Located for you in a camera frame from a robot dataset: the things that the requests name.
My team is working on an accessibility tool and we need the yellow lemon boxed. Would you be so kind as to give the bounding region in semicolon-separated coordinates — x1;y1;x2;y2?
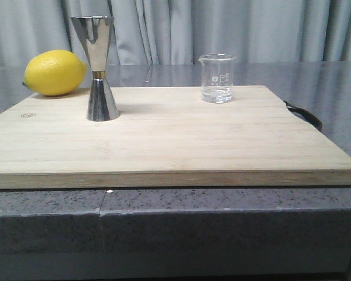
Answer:
23;50;87;96

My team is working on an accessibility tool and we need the grey curtain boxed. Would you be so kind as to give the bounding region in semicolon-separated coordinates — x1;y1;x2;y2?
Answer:
0;1;351;66

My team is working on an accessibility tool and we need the steel double jigger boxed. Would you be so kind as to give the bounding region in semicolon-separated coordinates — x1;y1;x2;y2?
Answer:
71;16;119;122

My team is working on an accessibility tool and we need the wooden cutting board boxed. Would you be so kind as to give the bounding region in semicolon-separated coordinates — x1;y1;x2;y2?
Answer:
0;85;351;189

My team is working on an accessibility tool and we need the clear glass beaker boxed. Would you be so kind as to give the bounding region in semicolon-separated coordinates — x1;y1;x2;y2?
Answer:
198;53;236;104

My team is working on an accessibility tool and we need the black cutting board handle strap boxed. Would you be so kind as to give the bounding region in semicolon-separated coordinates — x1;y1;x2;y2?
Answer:
283;101;324;132

